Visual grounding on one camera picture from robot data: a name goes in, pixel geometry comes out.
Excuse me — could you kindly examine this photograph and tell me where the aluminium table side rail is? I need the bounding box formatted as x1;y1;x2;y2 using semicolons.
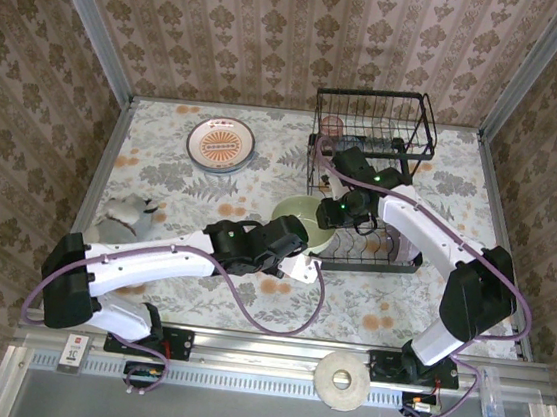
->
452;133;557;362
39;88;139;319

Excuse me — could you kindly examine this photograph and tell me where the perforated metal cable tray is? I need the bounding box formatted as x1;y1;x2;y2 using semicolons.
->
31;344;410;410

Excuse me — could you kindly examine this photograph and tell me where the white label card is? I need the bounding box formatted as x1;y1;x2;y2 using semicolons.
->
56;332;94;378

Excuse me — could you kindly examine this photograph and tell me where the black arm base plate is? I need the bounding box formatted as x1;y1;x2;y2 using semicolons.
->
367;349;461;392
103;319;195;364

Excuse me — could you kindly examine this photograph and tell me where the pink transparent tumbler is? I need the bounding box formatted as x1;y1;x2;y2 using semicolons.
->
316;114;346;139

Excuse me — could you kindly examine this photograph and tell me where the clear plastic box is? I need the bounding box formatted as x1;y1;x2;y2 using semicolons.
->
475;366;515;417

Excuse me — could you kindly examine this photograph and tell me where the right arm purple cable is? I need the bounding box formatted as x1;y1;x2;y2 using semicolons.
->
285;135;551;417

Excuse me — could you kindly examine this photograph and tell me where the aluminium frame post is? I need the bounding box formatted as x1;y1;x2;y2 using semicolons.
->
477;0;557;146
27;0;147;106

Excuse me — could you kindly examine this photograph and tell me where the plate with dark green rim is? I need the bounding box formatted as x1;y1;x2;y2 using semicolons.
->
189;150;256;178

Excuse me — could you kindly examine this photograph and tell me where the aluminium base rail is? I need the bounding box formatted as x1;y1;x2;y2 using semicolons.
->
16;307;553;401

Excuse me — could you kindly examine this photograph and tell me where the white plate orange sunburst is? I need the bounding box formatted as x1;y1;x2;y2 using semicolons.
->
184;112;260;175

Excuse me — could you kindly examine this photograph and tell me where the grey tape roll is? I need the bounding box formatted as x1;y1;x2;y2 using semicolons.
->
310;348;374;415

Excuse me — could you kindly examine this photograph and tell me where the black wire dish rack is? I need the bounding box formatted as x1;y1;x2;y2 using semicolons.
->
294;80;443;282

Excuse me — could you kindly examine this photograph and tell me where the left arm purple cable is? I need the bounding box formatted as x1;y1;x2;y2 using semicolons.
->
11;224;330;416

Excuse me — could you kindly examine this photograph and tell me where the floral tablecloth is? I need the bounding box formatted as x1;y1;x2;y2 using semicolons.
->
58;88;542;362

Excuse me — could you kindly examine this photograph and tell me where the small controller board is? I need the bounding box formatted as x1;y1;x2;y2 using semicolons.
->
122;359;166;391
400;391;442;417

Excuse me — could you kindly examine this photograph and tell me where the clear transparent tumbler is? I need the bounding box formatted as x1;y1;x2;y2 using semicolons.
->
374;117;401;143

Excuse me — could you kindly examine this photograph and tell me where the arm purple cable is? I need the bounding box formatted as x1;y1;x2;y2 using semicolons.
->
285;135;551;417
11;224;330;416

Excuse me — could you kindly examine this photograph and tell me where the pale green bowl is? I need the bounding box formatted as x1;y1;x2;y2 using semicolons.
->
266;191;340;262

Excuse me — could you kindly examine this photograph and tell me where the grey white plush toy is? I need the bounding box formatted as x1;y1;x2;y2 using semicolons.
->
83;189;161;256

